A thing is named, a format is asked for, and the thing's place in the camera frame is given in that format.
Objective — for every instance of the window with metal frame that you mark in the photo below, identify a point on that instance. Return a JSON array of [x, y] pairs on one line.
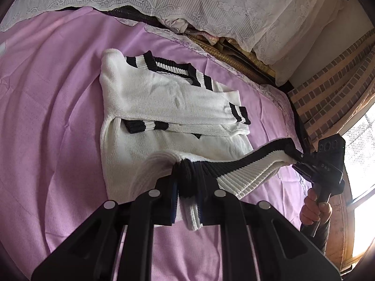
[[359, 167]]

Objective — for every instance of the white black-striped knit sweater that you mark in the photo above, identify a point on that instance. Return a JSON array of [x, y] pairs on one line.
[[159, 114]]

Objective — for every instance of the brick pattern curtain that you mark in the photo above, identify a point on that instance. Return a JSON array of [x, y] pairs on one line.
[[327, 101]]

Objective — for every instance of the woven bamboo mat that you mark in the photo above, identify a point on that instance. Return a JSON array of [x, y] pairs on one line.
[[244, 62]]

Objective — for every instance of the black mesh fabric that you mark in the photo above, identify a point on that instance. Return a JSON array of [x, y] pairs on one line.
[[130, 13]]

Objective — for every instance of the person's right hand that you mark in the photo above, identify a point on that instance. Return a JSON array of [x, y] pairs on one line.
[[312, 211]]

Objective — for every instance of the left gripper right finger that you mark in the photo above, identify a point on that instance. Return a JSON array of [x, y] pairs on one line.
[[258, 243]]

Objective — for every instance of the purple bed sheet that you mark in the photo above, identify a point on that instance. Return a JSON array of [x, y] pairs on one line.
[[52, 112]]

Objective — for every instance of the pink floral pillow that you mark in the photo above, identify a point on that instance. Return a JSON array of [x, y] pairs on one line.
[[205, 36]]

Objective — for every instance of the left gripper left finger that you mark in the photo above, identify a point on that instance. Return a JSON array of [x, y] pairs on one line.
[[116, 241]]

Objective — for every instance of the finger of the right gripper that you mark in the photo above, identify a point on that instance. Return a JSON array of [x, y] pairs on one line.
[[299, 157], [305, 170]]

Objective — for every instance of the white lace cover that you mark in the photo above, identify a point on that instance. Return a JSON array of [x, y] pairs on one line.
[[279, 32]]

